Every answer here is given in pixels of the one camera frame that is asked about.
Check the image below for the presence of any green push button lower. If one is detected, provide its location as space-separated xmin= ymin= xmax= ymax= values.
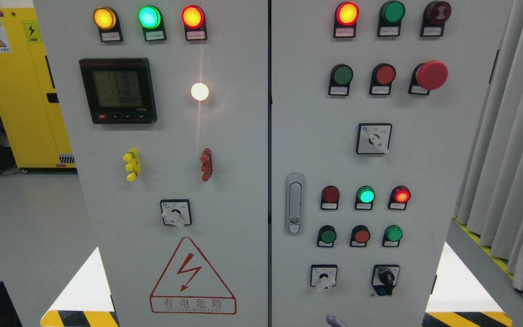
xmin=317 ymin=225 xmax=337 ymax=248

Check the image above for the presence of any green start push button upper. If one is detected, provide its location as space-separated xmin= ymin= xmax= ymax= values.
xmin=328 ymin=64 xmax=354 ymax=96

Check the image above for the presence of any red push button lower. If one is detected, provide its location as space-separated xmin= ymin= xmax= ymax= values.
xmin=349 ymin=225 xmax=371 ymax=247

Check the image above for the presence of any red stop push button upper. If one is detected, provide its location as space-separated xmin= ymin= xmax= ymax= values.
xmin=369 ymin=63 xmax=396 ymax=96

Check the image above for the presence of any red mushroom emergency stop button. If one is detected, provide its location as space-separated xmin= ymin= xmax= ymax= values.
xmin=408 ymin=60 xmax=449 ymax=96

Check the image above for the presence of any red terminal connector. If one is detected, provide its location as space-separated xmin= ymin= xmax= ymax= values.
xmin=201 ymin=148 xmax=213 ymax=182

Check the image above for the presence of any dark red indicator light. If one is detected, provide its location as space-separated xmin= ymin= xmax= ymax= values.
xmin=320 ymin=185 xmax=340 ymax=210

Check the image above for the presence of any white lit indicator lamp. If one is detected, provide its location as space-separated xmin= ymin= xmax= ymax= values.
xmin=190 ymin=82 xmax=210 ymax=101

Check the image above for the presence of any lit green indicator light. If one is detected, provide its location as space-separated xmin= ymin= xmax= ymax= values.
xmin=355 ymin=186 xmax=376 ymax=211

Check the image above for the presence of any left grey cabinet door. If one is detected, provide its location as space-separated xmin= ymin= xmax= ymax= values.
xmin=34 ymin=0 xmax=268 ymax=327

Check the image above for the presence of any grey cabinet door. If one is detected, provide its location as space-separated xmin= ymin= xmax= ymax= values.
xmin=34 ymin=0 xmax=268 ymax=327
xmin=271 ymin=0 xmax=513 ymax=327

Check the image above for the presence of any right grey cabinet door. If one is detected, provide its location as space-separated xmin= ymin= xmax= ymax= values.
xmin=271 ymin=0 xmax=513 ymax=327

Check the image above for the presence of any yellow terminal connector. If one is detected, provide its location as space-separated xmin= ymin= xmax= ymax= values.
xmin=123 ymin=148 xmax=141 ymax=182

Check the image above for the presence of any red electrical hazard warning sticker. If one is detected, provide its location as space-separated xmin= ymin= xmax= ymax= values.
xmin=149 ymin=237 xmax=237 ymax=315

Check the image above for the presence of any lit red indicator light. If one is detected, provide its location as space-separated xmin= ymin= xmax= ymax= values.
xmin=387 ymin=185 xmax=411 ymax=211

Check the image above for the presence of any green indicator light lower right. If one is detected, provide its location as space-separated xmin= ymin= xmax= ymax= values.
xmin=381 ymin=225 xmax=403 ymax=247

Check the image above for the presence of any black digital power meter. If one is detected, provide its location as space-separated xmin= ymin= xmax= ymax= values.
xmin=79 ymin=57 xmax=158 ymax=124

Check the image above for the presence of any red indicator light top left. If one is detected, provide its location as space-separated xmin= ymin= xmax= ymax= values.
xmin=181 ymin=5 xmax=207 ymax=41

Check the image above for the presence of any red indicator light top right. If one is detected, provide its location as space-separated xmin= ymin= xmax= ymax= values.
xmin=333 ymin=1 xmax=360 ymax=39

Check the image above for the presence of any green indicator light top left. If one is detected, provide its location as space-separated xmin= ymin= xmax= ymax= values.
xmin=138 ymin=5 xmax=167 ymax=42

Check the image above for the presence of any dark green indicator light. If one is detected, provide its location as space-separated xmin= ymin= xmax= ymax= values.
xmin=376 ymin=0 xmax=405 ymax=37

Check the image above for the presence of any yellow indicator light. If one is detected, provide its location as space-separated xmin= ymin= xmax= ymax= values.
xmin=93 ymin=6 xmax=123 ymax=43

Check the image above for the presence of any dark red buzzer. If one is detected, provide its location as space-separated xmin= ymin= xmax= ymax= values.
xmin=420 ymin=0 xmax=452 ymax=37

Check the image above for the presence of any grey curtain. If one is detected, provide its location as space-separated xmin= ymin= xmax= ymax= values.
xmin=456 ymin=0 xmax=523 ymax=295

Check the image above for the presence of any yellow safety storage cabinet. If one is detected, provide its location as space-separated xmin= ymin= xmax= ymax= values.
xmin=0 ymin=8 xmax=75 ymax=170

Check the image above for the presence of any grey door latch handle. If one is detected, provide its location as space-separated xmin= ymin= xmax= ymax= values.
xmin=285 ymin=173 xmax=305 ymax=235

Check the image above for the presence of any left door rotary selector switch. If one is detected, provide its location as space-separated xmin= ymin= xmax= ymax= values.
xmin=160 ymin=199 xmax=192 ymax=228

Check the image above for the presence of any upper right rotary selector switch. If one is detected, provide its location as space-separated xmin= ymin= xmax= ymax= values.
xmin=355 ymin=124 xmax=393 ymax=155

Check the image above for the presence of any lower white rotary selector switch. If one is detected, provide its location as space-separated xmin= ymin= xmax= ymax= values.
xmin=311 ymin=264 xmax=338 ymax=292

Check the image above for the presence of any black knob selector switch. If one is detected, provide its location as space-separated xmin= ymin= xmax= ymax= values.
xmin=371 ymin=264 xmax=400 ymax=296

